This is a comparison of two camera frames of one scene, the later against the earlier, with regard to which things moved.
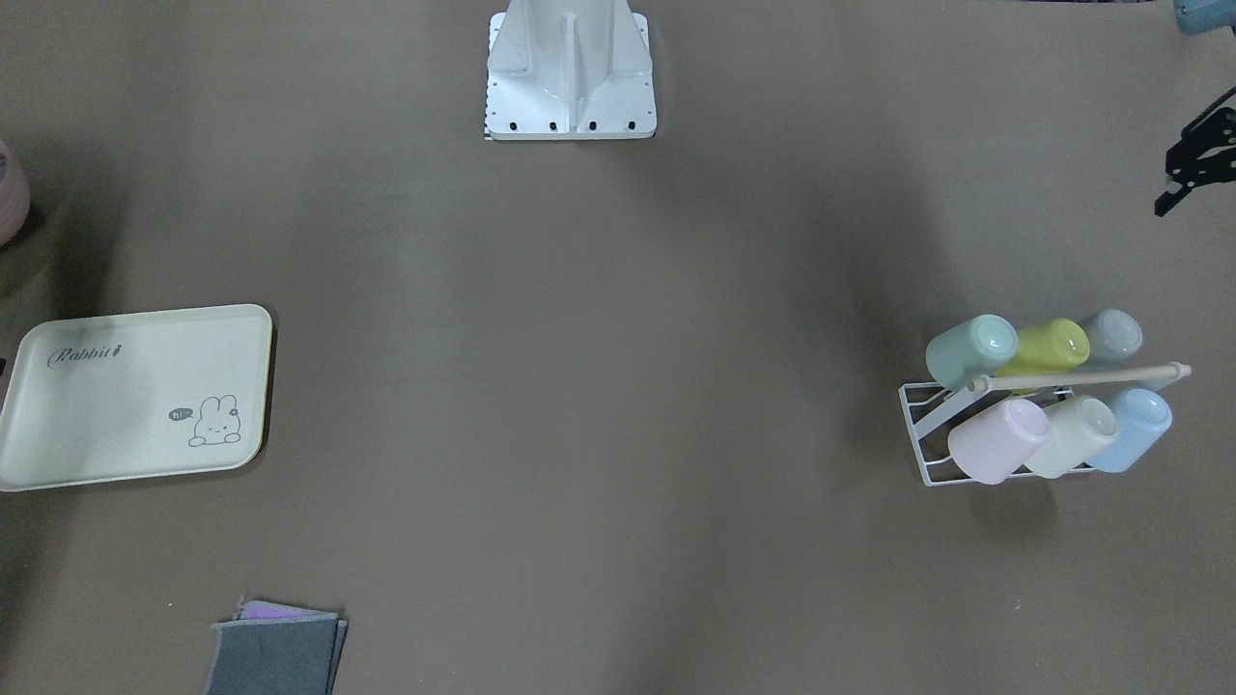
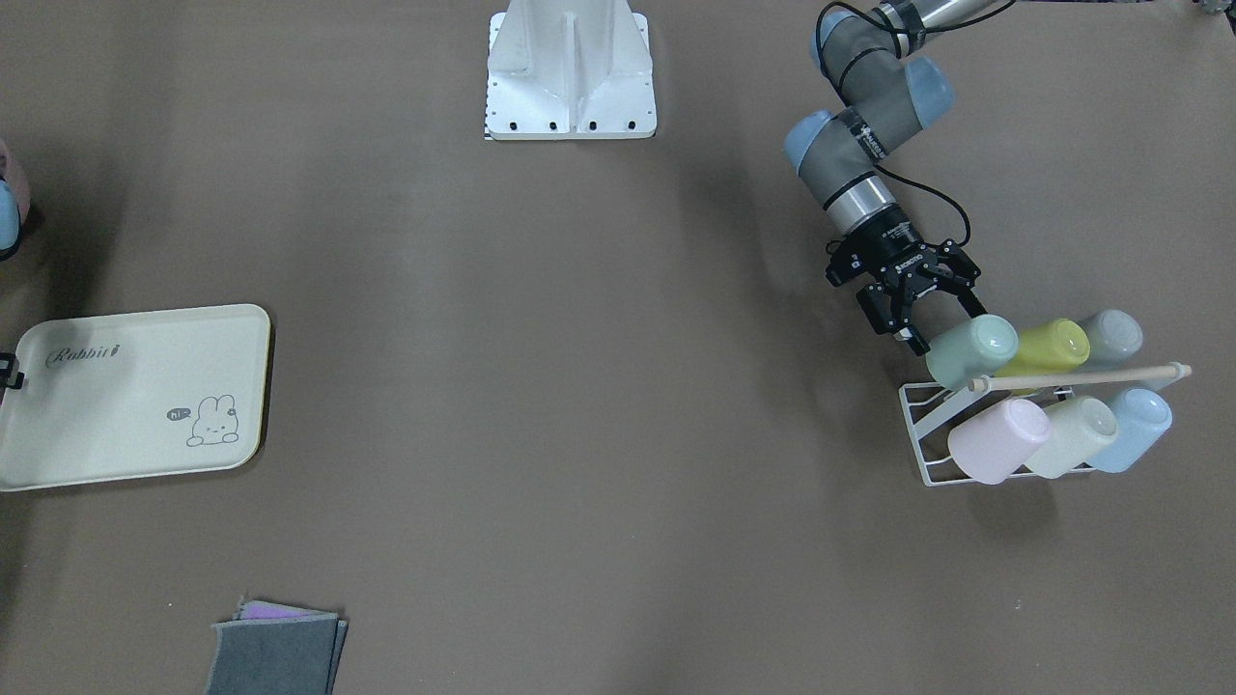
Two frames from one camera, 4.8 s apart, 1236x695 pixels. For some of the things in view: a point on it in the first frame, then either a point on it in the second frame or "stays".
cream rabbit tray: [104, 400] stays
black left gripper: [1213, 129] to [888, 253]
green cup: [971, 350] stays
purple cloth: [260, 610] stays
